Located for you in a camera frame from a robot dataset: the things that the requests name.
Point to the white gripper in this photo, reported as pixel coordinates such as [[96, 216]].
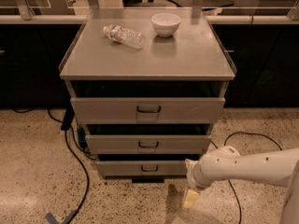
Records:
[[195, 176]]

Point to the grey bottom drawer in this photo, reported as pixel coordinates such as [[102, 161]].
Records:
[[139, 168]]

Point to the grey drawer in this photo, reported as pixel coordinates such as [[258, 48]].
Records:
[[147, 144], [147, 110], [139, 168]]

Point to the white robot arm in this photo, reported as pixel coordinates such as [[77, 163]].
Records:
[[279, 168]]

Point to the grey middle drawer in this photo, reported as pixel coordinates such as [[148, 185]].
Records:
[[147, 144]]

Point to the grey drawer cabinet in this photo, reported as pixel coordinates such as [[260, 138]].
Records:
[[189, 64]]

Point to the grey top drawer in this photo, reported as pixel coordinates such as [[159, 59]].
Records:
[[147, 110]]

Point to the blue tape on floor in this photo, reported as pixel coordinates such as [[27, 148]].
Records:
[[52, 220]]

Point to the clear plastic water bottle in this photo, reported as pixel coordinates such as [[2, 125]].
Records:
[[125, 36]]

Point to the white bowl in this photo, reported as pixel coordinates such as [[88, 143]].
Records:
[[165, 24]]

